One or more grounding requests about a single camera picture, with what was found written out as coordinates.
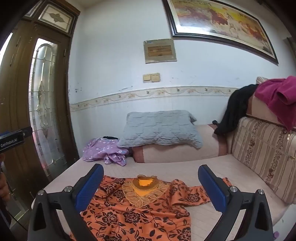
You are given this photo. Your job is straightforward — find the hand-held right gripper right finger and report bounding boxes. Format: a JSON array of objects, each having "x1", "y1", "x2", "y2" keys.
[{"x1": 198, "y1": 164, "x2": 274, "y2": 241}]

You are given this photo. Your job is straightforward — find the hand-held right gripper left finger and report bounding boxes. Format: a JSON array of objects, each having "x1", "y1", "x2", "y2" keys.
[{"x1": 27, "y1": 164, "x2": 104, "y2": 241}]

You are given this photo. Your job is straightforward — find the orange black floral dress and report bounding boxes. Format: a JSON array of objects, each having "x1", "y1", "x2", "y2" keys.
[{"x1": 70, "y1": 174, "x2": 233, "y2": 241}]

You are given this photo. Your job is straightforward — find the person's left hand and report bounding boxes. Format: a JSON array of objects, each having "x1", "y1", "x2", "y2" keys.
[{"x1": 0, "y1": 154, "x2": 11, "y2": 202}]

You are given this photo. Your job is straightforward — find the wooden door with glass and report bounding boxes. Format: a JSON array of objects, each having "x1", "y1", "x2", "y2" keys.
[{"x1": 0, "y1": 20, "x2": 79, "y2": 229}]

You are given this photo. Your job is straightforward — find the purple floral garment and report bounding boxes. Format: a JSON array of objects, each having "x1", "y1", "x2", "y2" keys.
[{"x1": 82, "y1": 137, "x2": 129, "y2": 167}]

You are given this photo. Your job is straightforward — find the pink beige bolster cushion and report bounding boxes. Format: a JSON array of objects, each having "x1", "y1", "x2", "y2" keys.
[{"x1": 132, "y1": 123, "x2": 228, "y2": 164}]

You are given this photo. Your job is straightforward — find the striped floral back cushion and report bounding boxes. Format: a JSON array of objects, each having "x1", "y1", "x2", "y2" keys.
[{"x1": 231, "y1": 116, "x2": 296, "y2": 205}]

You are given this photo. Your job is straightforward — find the grey quilted pillow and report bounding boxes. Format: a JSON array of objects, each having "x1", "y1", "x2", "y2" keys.
[{"x1": 117, "y1": 110, "x2": 203, "y2": 149}]

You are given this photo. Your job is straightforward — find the black garment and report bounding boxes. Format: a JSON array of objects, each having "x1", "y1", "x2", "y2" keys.
[{"x1": 212, "y1": 84, "x2": 259, "y2": 136}]

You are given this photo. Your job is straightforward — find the magenta garment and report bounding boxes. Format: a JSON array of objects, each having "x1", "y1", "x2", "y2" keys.
[{"x1": 254, "y1": 75, "x2": 296, "y2": 131}]

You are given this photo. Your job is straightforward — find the stained glass transom window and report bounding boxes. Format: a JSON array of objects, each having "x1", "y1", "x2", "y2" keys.
[{"x1": 37, "y1": 2, "x2": 78, "y2": 34}]

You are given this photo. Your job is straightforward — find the framed wall plaque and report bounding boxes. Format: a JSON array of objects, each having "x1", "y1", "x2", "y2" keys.
[{"x1": 143, "y1": 39, "x2": 177, "y2": 64}]

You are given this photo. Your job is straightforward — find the framed wall painting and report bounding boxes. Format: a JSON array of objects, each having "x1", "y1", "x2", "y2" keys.
[{"x1": 162, "y1": 0, "x2": 279, "y2": 64}]

